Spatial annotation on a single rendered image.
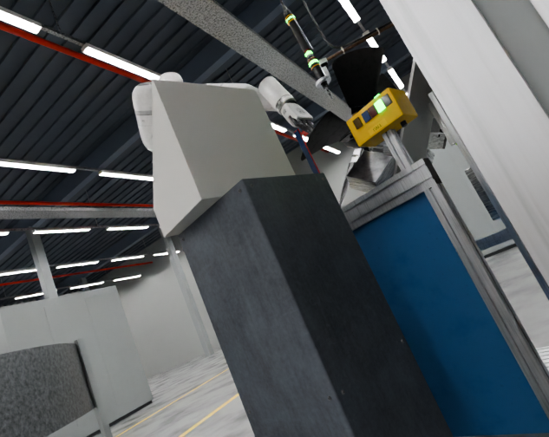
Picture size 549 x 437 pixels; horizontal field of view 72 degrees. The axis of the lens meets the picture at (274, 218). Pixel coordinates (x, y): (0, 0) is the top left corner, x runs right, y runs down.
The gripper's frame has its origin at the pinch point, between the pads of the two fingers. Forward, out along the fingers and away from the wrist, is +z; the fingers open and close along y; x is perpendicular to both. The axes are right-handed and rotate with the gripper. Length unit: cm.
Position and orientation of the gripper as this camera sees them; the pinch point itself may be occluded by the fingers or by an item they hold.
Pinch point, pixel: (311, 132)
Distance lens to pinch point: 149.6
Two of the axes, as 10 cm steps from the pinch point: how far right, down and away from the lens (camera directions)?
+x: -4.6, 6.7, 5.8
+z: 5.6, 7.3, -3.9
